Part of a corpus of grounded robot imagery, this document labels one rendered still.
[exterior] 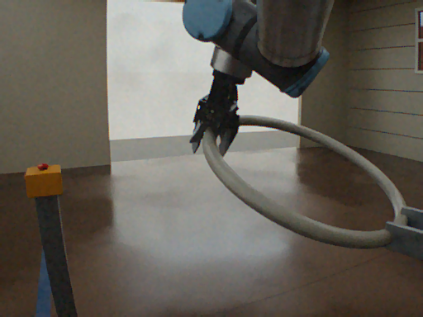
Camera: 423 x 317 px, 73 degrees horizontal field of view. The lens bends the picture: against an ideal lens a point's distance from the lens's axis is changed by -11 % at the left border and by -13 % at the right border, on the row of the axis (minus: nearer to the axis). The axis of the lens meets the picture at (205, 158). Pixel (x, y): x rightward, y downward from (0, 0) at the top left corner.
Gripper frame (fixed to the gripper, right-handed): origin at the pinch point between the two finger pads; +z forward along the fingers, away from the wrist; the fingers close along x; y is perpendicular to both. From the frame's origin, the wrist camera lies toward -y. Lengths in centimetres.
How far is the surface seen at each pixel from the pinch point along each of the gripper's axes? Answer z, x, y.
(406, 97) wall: 33, 256, -679
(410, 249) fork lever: -7.1, 43.6, 19.0
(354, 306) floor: 109, 105, -89
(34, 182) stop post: 32, -51, 4
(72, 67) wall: 140, -356, -380
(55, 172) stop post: 29, -47, -1
